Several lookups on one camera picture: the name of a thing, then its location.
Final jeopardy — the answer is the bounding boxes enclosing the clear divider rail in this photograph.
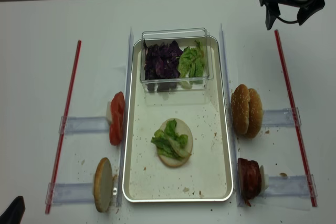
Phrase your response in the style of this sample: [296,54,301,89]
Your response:
[115,28,134,207]
[219,24,245,207]

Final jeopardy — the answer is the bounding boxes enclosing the clear track at tomatoes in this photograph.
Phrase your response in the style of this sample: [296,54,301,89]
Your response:
[59,116,110,135]

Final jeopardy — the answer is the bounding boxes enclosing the green lettuce in container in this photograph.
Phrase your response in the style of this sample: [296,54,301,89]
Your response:
[177,40,205,79]

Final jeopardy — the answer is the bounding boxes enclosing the purple lettuce in container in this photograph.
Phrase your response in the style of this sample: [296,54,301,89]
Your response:
[143,40,183,80]

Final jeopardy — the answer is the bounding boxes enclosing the white pusher block at tomatoes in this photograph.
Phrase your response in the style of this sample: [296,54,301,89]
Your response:
[106,101,112,124]

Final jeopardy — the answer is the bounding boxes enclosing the red rail strip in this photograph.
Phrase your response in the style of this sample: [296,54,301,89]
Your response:
[45,40,82,215]
[274,29,318,208]

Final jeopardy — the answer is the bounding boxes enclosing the sesame bun top inner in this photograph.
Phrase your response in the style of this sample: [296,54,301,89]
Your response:
[231,84,250,135]

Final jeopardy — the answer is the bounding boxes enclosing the right red rail strip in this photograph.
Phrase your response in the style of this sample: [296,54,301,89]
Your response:
[274,29,318,208]

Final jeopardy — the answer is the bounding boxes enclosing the red tomato slices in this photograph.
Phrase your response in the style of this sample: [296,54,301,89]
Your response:
[109,92,125,146]

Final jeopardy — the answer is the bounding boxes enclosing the left red rail strip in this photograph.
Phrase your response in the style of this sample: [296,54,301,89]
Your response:
[45,40,82,215]

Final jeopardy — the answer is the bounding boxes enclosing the green lettuce leaf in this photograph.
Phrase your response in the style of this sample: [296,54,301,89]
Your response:
[150,119,192,160]

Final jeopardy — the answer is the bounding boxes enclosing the bun bottom standing left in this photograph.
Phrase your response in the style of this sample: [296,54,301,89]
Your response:
[93,157,113,212]

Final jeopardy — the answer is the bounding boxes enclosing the clear lettuce container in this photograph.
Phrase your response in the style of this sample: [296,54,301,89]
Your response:
[140,28,213,92]

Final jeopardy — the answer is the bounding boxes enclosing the clear track at buns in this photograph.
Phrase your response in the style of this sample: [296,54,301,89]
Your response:
[262,108,301,127]

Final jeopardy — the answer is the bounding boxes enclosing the white metal tray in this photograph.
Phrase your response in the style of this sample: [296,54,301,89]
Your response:
[122,38,234,203]

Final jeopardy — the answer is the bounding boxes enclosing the right clear divider rail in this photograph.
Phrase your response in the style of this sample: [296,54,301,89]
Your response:
[219,24,245,207]

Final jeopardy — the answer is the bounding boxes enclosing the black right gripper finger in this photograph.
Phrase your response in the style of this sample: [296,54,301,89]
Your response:
[265,3,280,30]
[297,0,324,26]

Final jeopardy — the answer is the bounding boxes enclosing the white pusher block at patties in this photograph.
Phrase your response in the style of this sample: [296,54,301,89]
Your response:
[259,165,269,193]

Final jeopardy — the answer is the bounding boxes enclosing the clear track at patties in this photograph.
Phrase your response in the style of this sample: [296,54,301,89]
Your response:
[261,175,318,197]

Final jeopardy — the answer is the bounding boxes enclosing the brown meat patties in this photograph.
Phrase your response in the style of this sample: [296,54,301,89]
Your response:
[238,158,262,207]

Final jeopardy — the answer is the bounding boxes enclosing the clear track at left bun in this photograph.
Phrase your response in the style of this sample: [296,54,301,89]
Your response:
[45,183,94,206]

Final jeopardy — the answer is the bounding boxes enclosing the sesame bun top outer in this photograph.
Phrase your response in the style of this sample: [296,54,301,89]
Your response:
[245,88,263,138]

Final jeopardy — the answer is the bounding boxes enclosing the black left arm gripper tip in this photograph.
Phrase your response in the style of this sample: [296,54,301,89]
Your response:
[0,196,25,224]

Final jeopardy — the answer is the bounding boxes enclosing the sesame bun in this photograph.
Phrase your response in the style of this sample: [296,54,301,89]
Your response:
[245,88,263,138]
[231,84,250,135]

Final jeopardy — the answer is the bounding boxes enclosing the left clear divider rail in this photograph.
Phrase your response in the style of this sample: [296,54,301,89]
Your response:
[115,28,134,207]

